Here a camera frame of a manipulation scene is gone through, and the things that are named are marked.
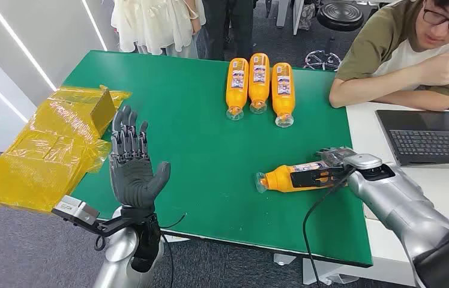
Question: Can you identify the black laptop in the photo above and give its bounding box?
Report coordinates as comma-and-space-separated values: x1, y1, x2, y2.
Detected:
375, 109, 449, 167

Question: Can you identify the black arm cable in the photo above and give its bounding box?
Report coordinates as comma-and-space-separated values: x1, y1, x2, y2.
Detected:
93, 214, 187, 288
302, 169, 357, 288

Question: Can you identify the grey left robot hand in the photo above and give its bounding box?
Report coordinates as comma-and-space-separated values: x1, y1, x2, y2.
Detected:
109, 105, 172, 209

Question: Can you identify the orange juice bottle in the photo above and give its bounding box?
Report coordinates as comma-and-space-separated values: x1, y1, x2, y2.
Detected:
255, 161, 345, 194
271, 62, 296, 128
248, 52, 271, 115
225, 58, 250, 122

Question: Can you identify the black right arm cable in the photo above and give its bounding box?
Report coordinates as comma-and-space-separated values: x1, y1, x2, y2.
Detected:
302, 169, 357, 288

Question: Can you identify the black round stool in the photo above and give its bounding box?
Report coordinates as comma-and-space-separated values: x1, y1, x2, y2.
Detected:
304, 1, 365, 73

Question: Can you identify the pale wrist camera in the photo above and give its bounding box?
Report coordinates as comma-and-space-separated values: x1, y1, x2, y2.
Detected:
343, 154, 383, 171
51, 195, 130, 239

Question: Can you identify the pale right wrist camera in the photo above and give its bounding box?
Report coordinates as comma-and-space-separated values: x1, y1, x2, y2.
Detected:
343, 154, 383, 171

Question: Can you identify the person in black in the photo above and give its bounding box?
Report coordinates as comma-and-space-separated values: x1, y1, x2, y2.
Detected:
202, 0, 256, 62

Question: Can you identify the person in white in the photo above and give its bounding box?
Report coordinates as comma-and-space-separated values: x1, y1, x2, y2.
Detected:
111, 0, 207, 59

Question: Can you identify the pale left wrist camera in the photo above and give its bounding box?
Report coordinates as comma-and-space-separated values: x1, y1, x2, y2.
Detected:
51, 195, 130, 239

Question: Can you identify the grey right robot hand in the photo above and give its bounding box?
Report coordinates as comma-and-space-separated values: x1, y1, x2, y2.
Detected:
290, 147, 358, 190

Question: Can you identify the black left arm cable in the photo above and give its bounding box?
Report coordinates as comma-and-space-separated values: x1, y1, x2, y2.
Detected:
93, 214, 187, 288

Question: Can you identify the white desk foot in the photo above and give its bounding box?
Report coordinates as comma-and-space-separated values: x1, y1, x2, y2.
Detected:
302, 258, 361, 286
273, 253, 298, 266

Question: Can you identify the seated person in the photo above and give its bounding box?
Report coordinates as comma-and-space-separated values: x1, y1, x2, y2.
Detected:
329, 0, 449, 112

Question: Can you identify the yellow plastic wrapped carton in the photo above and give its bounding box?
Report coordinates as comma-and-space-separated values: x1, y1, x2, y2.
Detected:
0, 85, 133, 215

